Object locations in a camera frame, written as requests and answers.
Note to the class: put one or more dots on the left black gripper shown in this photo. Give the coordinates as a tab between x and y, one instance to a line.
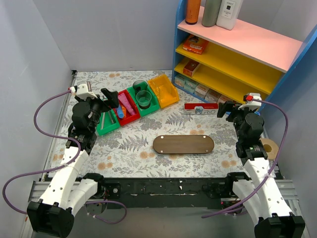
102	102

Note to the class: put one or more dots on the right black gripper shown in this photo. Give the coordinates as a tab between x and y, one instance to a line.
232	110

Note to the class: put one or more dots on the clear glass cup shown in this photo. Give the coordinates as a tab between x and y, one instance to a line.
139	85

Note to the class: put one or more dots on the clear textured acrylic holder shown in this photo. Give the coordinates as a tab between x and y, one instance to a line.
165	92

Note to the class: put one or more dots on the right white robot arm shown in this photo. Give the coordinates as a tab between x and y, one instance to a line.
257	189

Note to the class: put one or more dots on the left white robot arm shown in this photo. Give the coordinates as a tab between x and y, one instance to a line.
54	212

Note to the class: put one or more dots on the pink toothpaste tube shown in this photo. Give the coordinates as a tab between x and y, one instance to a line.
123	99

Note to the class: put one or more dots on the blue toothpaste tube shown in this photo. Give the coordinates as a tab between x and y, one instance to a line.
120	112

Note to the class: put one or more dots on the orange toothpaste tube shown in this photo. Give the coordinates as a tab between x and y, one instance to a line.
124	111

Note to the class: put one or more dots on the red silver toothpaste box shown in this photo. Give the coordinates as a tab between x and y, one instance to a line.
201	108

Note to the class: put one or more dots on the grey toothbrush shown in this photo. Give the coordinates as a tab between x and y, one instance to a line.
111	117

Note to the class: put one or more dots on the brown oval wooden tray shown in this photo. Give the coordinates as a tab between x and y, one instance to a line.
183	144

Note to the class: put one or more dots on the pink white sponge pack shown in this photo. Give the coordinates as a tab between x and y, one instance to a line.
223	99

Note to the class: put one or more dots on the red plastic bin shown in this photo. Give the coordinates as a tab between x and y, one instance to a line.
129	118

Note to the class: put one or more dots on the green bin with toothbrushes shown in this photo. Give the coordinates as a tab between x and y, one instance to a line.
105	125

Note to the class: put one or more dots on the green translucent cup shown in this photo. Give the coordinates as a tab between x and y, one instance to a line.
144	99

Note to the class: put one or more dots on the green bin with cups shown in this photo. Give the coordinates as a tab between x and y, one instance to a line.
154	102

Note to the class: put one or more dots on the blue yellow pink shelf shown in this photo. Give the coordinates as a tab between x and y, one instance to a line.
235	62

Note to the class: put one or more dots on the teal sponge pack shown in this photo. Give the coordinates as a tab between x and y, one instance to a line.
190	85
180	80

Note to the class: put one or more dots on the floral patterned table mat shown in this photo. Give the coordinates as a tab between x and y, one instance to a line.
127	152

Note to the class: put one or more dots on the red white box middle shelf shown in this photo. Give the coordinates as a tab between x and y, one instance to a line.
191	67

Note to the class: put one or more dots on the yellow plastic bin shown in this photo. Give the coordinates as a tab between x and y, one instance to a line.
161	80

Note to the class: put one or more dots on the brown tape roll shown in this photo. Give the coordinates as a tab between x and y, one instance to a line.
270	147

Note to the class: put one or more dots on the orange box upper shelf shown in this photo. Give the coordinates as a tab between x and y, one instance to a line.
195	44

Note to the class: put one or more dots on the white bottle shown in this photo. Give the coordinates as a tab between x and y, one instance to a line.
228	13

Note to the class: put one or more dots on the grey bottle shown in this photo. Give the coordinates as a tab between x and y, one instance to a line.
211	11

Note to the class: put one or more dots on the orange bottle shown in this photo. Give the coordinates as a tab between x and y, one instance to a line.
192	11

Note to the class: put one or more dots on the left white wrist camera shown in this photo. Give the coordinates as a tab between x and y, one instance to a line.
83	90

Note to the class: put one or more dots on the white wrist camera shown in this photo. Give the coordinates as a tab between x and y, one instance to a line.
83	90
251	100

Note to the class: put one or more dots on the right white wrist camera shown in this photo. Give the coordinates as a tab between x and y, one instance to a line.
251	100

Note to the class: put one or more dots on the black aluminium base frame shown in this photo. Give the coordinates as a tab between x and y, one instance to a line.
213	193

